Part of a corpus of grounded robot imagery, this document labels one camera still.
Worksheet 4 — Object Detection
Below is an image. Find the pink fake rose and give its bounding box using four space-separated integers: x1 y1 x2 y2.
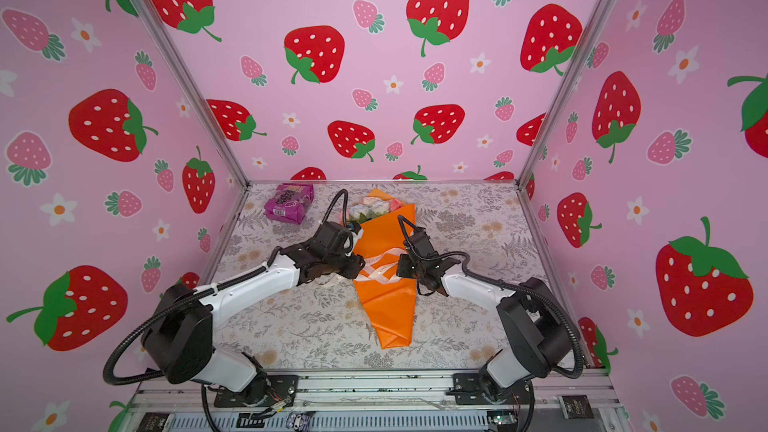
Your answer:
388 199 404 212

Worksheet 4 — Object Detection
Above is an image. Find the white fake rose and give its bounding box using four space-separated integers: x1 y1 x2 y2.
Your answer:
348 204 372 223

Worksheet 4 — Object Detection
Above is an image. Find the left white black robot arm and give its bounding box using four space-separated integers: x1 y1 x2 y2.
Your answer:
102 222 365 395

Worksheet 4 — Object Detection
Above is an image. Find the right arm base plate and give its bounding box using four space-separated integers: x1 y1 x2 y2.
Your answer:
445 371 534 405

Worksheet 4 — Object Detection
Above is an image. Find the aluminium frame rail base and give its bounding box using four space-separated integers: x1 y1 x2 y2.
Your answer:
111 369 632 431

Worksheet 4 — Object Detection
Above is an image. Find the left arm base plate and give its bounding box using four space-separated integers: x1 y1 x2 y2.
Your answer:
214 374 299 408

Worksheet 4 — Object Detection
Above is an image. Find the purple snack packet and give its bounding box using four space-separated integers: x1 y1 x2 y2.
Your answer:
264 183 314 225

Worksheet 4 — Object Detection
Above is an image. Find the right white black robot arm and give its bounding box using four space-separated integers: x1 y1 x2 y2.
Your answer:
397 227 586 403

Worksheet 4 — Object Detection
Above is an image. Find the white printed ribbon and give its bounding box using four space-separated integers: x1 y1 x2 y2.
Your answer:
355 248 406 285

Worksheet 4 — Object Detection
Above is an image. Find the orange wrapping paper sheet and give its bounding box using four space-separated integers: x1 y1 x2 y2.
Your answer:
354 189 417 349

